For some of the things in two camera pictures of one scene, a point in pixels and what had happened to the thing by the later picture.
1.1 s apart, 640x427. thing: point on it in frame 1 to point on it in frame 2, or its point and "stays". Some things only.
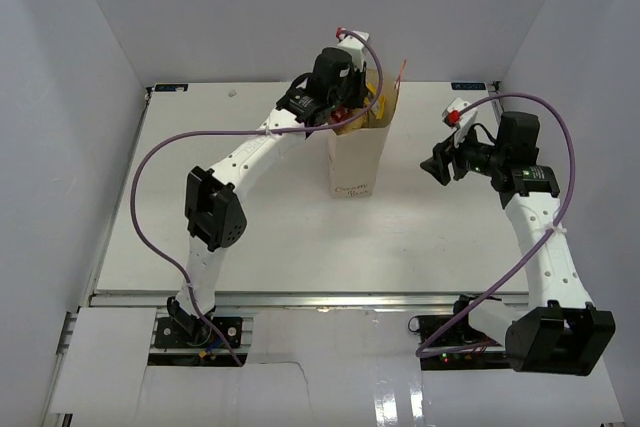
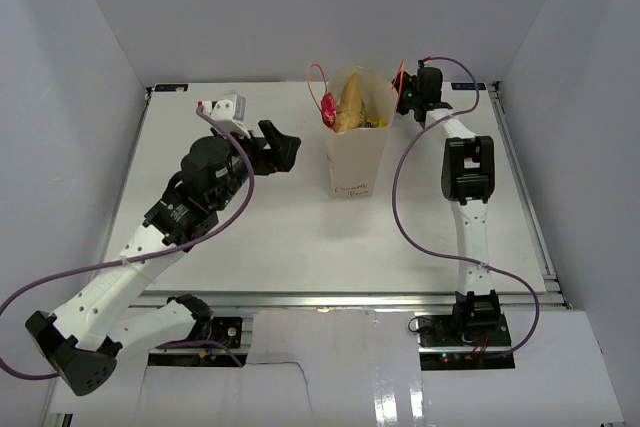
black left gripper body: [350, 94] to [263, 161]
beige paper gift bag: [354, 155] stays
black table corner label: [468, 85] stays
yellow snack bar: [381, 100] to [370, 123]
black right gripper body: [478, 156] to [408, 96]
